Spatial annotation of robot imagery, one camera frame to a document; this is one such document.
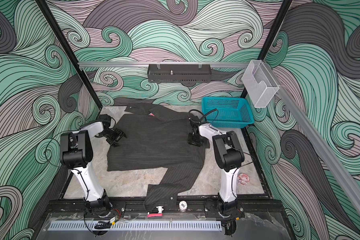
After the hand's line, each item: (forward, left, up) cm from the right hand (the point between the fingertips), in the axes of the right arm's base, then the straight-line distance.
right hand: (192, 143), depth 98 cm
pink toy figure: (+23, +31, +3) cm, 39 cm away
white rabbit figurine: (-39, +18, +4) cm, 43 cm away
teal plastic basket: (+29, -36, -2) cm, 46 cm away
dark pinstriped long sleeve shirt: (+4, +28, +1) cm, 28 cm away
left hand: (+2, +46, +2) cm, 46 cm away
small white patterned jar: (-38, +7, +6) cm, 39 cm away
